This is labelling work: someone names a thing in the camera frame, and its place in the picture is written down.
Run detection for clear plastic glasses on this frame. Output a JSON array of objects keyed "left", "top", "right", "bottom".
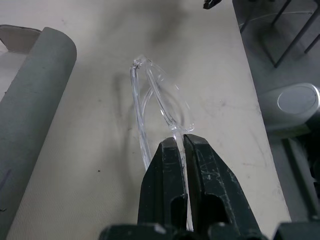
[{"left": 129, "top": 53, "right": 196, "bottom": 231}]

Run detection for silver robot body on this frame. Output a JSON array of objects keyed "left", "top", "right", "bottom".
[{"left": 259, "top": 83, "right": 320, "bottom": 221}]

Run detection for black metal chair legs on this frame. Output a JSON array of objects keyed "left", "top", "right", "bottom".
[{"left": 239, "top": 0, "right": 320, "bottom": 69}]

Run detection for grey glasses case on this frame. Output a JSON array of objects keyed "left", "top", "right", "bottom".
[{"left": 0, "top": 24, "right": 78, "bottom": 240}]

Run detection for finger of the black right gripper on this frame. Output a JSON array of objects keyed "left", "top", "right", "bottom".
[{"left": 202, "top": 0, "right": 222, "bottom": 10}]

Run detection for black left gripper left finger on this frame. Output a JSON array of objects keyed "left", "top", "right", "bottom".
[{"left": 137, "top": 137, "right": 189, "bottom": 230}]

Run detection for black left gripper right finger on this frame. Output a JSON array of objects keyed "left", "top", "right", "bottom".
[{"left": 183, "top": 134, "right": 259, "bottom": 236}]

